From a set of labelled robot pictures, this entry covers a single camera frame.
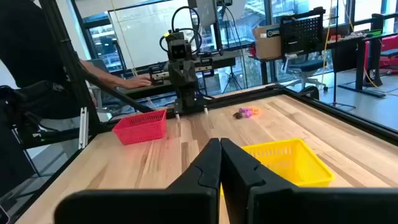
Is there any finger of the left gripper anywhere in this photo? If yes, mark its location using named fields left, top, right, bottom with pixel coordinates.
left=182, top=61, right=199, bottom=93
left=169, top=61, right=185, bottom=93

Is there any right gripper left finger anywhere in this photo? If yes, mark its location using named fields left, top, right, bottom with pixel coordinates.
left=54, top=138, right=222, bottom=224

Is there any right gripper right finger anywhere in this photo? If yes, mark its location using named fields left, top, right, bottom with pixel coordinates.
left=220, top=138, right=398, bottom=224

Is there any purple foam decoration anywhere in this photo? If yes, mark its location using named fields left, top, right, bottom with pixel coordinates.
left=238, top=107, right=253, bottom=119

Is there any person's forearm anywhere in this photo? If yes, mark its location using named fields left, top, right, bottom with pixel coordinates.
left=79, top=58, right=131, bottom=88

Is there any black tripod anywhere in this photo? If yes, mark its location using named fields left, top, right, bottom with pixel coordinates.
left=221, top=65, right=244, bottom=95

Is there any person's hand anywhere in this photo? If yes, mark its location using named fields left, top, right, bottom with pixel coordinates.
left=123, top=73, right=153, bottom=90

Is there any yellow plastic basket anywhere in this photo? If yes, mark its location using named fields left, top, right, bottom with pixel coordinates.
left=219, top=138, right=336, bottom=197

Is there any white board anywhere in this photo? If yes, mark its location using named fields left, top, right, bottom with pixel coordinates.
left=107, top=6, right=200, bottom=71

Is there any red plastic basket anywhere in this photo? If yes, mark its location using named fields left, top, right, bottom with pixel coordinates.
left=111, top=108, right=168, bottom=146

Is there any brown cardboard box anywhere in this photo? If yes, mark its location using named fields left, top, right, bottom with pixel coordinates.
left=252, top=24, right=282, bottom=60

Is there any black office chair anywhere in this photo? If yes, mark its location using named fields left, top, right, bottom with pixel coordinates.
left=281, top=54, right=329, bottom=93

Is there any black perforated panel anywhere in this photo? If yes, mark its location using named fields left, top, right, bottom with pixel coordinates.
left=279, top=6, right=326, bottom=56

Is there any person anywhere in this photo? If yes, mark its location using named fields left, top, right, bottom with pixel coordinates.
left=0, top=0, right=94, bottom=94

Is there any black desk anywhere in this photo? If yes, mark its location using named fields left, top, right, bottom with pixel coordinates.
left=248, top=30, right=398, bottom=99

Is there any red couch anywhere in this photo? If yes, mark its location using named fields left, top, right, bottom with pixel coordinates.
left=363, top=35, right=398, bottom=74

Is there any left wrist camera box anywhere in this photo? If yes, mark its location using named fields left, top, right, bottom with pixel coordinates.
left=167, top=30, right=194, bottom=62

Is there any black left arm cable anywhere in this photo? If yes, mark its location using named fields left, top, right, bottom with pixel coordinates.
left=159, top=5, right=203, bottom=54

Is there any yellow cable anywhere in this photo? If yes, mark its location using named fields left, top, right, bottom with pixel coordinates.
left=109, top=0, right=139, bottom=78
left=319, top=0, right=334, bottom=85

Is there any silver metal bracket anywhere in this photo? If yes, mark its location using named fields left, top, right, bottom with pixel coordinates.
left=78, top=106, right=90, bottom=150

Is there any black aluminium rig frame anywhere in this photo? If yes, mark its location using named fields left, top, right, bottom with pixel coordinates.
left=0, top=0, right=398, bottom=224

